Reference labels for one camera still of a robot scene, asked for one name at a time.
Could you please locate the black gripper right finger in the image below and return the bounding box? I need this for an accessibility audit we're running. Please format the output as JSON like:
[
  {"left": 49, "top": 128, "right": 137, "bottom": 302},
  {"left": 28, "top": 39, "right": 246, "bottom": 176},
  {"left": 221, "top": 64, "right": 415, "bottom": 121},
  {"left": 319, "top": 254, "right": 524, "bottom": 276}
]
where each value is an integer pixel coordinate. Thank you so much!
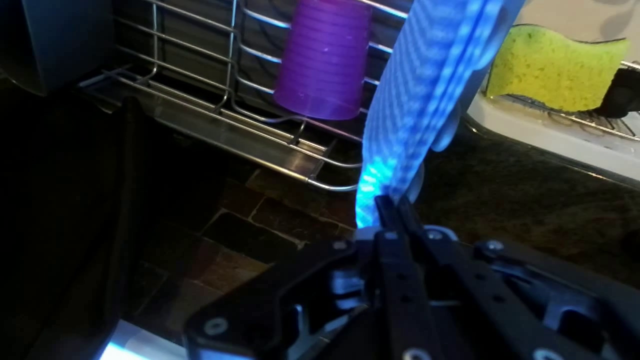
[{"left": 394, "top": 195, "right": 640, "bottom": 360}]

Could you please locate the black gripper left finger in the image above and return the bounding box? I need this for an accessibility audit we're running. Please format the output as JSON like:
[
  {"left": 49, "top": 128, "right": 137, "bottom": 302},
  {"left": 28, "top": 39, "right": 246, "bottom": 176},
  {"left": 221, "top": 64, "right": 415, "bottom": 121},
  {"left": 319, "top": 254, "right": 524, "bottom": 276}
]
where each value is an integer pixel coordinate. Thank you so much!
[{"left": 184, "top": 194, "right": 432, "bottom": 360}]

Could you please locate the light blue cloth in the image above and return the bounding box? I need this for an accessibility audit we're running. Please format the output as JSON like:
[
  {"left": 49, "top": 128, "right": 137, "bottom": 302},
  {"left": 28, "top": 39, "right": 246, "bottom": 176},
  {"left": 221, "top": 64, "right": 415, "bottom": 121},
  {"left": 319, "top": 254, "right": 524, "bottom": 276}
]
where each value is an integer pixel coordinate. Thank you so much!
[{"left": 355, "top": 0, "right": 528, "bottom": 231}]

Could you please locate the white kitchen sink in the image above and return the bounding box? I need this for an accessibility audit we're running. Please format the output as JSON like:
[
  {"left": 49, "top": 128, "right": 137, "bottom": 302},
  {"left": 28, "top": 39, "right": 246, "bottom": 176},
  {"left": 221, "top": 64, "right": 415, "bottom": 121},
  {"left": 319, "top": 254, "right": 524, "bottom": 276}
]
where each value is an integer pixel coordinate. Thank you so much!
[{"left": 465, "top": 0, "right": 640, "bottom": 190}]

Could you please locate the stainless steel dish rack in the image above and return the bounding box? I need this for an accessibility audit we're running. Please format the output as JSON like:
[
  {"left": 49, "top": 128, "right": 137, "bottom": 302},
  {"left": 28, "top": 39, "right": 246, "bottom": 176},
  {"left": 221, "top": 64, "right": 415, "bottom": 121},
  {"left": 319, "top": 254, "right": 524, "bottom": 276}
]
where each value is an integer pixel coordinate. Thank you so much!
[{"left": 18, "top": 0, "right": 416, "bottom": 195}]

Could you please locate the purple plastic cup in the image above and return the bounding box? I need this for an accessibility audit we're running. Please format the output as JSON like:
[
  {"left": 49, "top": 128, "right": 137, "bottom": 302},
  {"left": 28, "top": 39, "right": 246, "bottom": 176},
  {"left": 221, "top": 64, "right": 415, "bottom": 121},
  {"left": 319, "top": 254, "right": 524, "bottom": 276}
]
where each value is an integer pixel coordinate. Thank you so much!
[{"left": 273, "top": 0, "right": 373, "bottom": 123}]

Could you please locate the yellow sponge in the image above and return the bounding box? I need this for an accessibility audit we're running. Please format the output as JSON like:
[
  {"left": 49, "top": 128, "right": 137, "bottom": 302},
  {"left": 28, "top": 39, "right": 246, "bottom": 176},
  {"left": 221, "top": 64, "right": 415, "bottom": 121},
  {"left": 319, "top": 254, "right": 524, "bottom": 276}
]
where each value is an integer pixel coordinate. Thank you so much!
[{"left": 485, "top": 24, "right": 630, "bottom": 115}]

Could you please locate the wire sponge caddy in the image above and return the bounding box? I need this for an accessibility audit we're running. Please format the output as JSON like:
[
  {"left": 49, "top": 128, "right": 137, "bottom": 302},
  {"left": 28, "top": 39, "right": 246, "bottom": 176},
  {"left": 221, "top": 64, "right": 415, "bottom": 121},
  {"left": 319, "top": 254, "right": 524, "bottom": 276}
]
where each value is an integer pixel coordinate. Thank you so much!
[{"left": 549, "top": 57, "right": 640, "bottom": 143}]

